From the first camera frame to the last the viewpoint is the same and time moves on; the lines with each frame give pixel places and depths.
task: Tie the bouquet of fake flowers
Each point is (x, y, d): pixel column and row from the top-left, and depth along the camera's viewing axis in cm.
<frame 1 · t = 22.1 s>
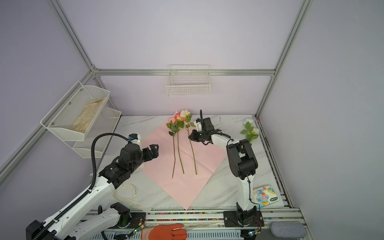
left hand: (150, 149, 78), fingers open
right hand: (187, 136, 97), fingers closed
pink purple wrapping paper: (185, 165, 97), on the table
light pink fake rose: (174, 126, 111), point 5 cm above the table
deep pink fake rose: (179, 124, 114), point 4 cm above the table
cream fake rose: (186, 114, 109), point 12 cm above the table
white fake rose: (252, 133, 109), point 3 cm above the table
beige cloth in shelf: (84, 119, 80), point 31 cm above the table
cream ribbon roll: (130, 194, 84), on the table
colourful tissue pack: (264, 195, 78), point 6 cm above the table

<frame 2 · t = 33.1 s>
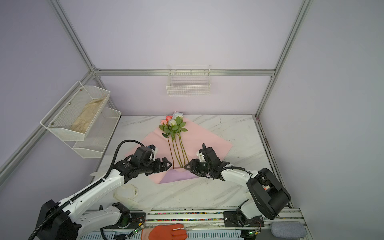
left hand: (163, 167, 79), fingers open
right hand: (185, 169, 83), fingers open
deep pink fake rose: (169, 118, 116), point 5 cm above the table
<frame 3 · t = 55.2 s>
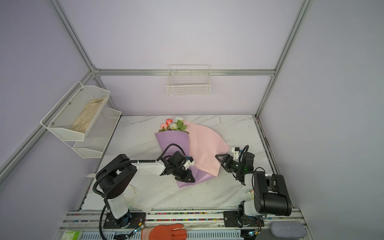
left hand: (192, 181, 85), fingers closed
right hand: (216, 160, 87), fingers open
pink purple wrapping paper: (205, 148, 97), point 5 cm above the table
deep pink fake rose: (168, 121, 113), point 5 cm above the table
cream fake rose: (173, 126, 109), point 6 cm above the table
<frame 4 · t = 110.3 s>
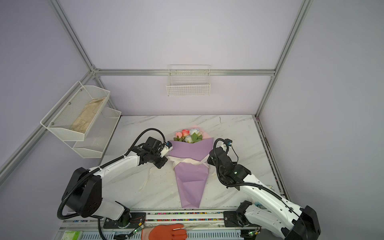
left hand: (162, 161, 87), fingers closed
right hand: (212, 152, 79), fingers closed
pink purple wrapping paper: (191, 177, 88), point 2 cm above the table
light pink fake rose: (178, 134, 106), point 5 cm above the table
deep pink fake rose: (185, 132, 106), point 5 cm above the table
cream fake rose: (188, 138, 103), point 5 cm above the table
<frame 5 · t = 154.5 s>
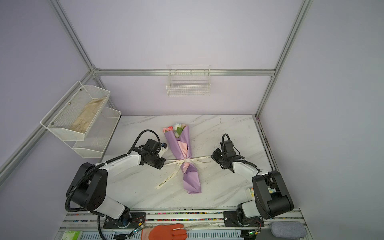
left hand: (159, 165, 90), fingers closed
right hand: (212, 154, 92), fingers closed
pink purple wrapping paper: (180, 147, 95), point 8 cm above the table
light pink fake rose: (165, 129, 106), point 7 cm above the table
deep pink fake rose: (170, 128, 107), point 7 cm above the table
